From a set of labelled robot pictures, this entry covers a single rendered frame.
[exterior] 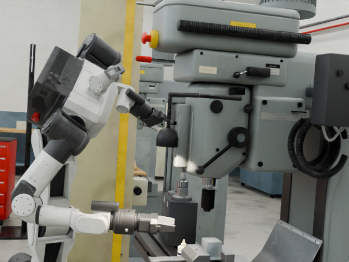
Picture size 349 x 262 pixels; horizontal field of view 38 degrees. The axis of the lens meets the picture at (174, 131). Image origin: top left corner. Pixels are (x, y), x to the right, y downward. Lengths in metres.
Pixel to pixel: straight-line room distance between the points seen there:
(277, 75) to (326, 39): 7.42
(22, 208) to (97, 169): 1.68
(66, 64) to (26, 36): 8.77
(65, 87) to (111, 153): 1.59
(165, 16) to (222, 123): 0.39
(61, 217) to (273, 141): 0.76
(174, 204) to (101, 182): 1.39
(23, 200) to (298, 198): 0.99
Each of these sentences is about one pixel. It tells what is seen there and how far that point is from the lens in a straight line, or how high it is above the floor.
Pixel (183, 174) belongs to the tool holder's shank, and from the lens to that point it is 2.13.
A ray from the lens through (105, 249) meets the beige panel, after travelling 3.54.
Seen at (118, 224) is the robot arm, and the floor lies 1.13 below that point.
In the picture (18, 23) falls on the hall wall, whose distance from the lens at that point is 10.73.
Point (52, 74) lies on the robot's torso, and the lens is 1.89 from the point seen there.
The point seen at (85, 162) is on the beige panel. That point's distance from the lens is 3.39.
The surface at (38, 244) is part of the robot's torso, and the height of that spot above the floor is 0.92.
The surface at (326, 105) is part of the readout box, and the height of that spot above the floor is 1.57.
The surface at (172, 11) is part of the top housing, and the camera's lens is 1.60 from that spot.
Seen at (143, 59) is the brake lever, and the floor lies 1.70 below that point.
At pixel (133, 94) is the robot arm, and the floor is 1.58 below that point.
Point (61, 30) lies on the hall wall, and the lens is 10.73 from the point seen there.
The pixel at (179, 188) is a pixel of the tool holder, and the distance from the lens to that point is 2.14.
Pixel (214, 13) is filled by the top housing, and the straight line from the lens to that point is 1.62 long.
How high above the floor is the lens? 1.55
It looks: 3 degrees down
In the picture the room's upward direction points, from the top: 4 degrees clockwise
